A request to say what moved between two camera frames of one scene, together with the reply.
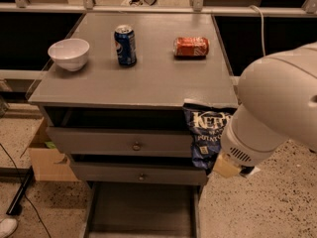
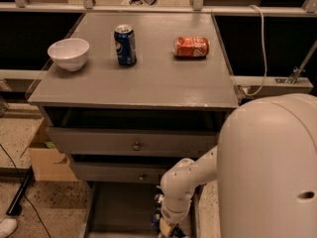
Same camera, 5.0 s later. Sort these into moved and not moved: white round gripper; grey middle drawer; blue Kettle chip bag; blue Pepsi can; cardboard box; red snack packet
Moved: white round gripper; blue Kettle chip bag
Not moved: red snack packet; cardboard box; grey middle drawer; blue Pepsi can
